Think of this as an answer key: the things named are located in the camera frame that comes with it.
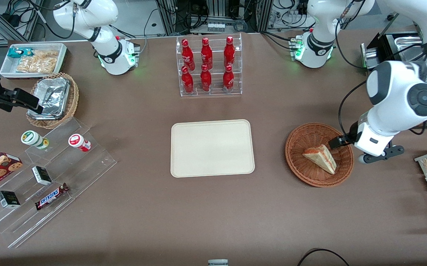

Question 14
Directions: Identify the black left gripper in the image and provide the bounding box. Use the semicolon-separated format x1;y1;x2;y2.
329;124;359;149

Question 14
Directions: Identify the triangular sandwich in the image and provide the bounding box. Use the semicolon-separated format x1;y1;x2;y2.
302;144;338;175

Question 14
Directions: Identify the brown wicker basket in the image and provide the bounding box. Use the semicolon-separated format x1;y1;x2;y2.
285;122;355;188

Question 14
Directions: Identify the light wicker basket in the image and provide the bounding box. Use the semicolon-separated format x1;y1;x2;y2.
26;72;79;129

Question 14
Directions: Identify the cream plastic tray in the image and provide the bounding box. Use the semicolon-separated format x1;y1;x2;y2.
170;119;255;178

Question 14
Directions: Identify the aluminium foil container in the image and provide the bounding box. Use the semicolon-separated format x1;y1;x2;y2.
28;77;71;120

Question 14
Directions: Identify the clear bag of crackers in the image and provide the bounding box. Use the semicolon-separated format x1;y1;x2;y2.
16;55;57;74
30;49;59;61

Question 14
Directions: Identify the white rectangular bin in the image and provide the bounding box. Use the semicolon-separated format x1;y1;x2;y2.
0;43;68;80

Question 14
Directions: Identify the green lid cup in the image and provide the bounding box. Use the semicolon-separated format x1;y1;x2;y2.
21;130;50;150

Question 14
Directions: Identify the teal snack packet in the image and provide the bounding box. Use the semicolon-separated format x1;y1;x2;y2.
7;47;33;59

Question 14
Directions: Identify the red lid cup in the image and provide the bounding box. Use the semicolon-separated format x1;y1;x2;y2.
68;134;92;152

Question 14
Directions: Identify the small black box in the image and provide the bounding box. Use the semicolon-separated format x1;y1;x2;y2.
0;190;21;209
31;166;52;186

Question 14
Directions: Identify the clear acrylic stepped shelf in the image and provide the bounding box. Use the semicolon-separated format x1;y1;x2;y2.
0;117;117;249

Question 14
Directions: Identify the snickers chocolate bar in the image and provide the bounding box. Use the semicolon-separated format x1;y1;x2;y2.
35;183;69;211

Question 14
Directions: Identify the black food warmer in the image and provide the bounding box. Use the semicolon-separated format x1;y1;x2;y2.
360;31;427;119

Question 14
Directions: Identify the steel warmer pan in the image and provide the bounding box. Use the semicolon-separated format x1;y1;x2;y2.
393;35;426;61

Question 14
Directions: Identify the red cola bottle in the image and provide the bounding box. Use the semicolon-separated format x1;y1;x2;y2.
223;36;236;68
181;39;196;71
200;37;213;70
181;66;194;94
200;64;212;92
222;65;235;93

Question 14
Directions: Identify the clear acrylic bottle rack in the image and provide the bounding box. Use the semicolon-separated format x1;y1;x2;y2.
176;33;243;97

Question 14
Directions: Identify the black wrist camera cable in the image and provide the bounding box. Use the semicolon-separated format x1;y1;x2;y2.
338;81;369;139

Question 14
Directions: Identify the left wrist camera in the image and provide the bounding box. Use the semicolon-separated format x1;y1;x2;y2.
358;145;405;164

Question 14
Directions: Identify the black floor cable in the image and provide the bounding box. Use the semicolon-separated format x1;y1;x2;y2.
297;248;351;266

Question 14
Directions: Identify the aluminium equipment frame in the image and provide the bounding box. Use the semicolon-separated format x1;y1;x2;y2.
156;0;273;34

